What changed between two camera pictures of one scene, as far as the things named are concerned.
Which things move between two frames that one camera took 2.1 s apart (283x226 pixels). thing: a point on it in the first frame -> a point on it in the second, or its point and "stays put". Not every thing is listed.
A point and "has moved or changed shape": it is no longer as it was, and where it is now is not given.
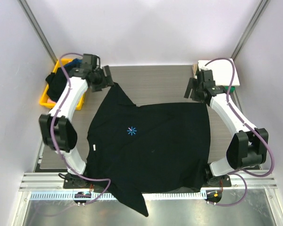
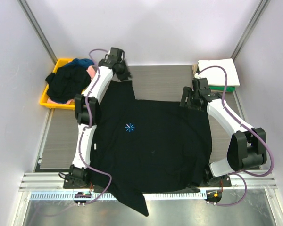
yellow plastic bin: x=81 y=101 has moved or changed shape
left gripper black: x=107 y=81 -> x=127 y=74
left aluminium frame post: x=38 y=29 stays put
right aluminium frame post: x=250 y=28 stays put
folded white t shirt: x=222 y=70 stays put
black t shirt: x=153 y=149 stays put
